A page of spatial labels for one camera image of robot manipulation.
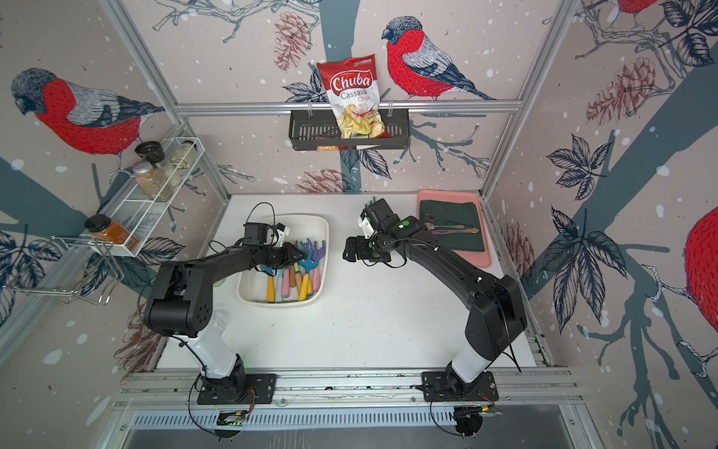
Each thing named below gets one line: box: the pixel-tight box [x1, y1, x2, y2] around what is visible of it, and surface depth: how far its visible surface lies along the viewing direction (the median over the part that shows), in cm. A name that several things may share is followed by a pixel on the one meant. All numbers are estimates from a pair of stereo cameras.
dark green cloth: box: [419, 200, 486, 252], surface depth 117 cm
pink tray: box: [416, 189, 491, 268], surface depth 118 cm
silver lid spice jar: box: [131, 160, 173, 203], surface depth 74 cm
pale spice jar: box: [170, 140, 198, 170], surface depth 87 cm
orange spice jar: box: [84, 214, 141, 252], surface depth 62 cm
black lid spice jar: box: [134, 141, 166, 172], surface depth 75 cm
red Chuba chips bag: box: [316, 54, 390, 139], surface depth 85 cm
